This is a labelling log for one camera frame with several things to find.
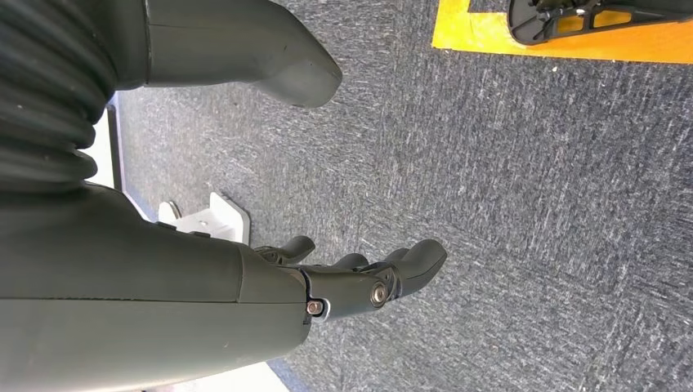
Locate white floor plate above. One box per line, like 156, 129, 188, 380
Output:
79, 91, 291, 392

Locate white metal bracket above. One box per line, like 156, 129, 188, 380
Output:
157, 192, 252, 246

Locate black footplate orange inserts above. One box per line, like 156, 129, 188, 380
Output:
507, 0, 693, 46

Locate yellow floor tape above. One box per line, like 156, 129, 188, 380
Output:
431, 0, 693, 65

